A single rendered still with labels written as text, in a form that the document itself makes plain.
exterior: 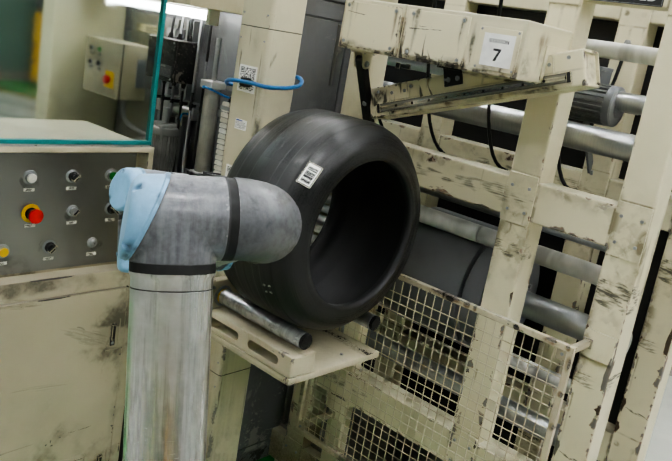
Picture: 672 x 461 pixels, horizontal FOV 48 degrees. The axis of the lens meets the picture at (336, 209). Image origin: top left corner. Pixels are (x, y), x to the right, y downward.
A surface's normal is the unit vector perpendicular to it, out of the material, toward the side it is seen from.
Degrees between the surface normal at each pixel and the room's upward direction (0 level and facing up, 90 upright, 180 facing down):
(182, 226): 76
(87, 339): 90
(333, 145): 51
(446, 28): 90
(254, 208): 59
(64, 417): 89
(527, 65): 90
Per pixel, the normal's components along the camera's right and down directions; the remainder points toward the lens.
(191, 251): 0.60, 0.04
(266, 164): -0.46, -0.49
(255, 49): -0.67, 0.06
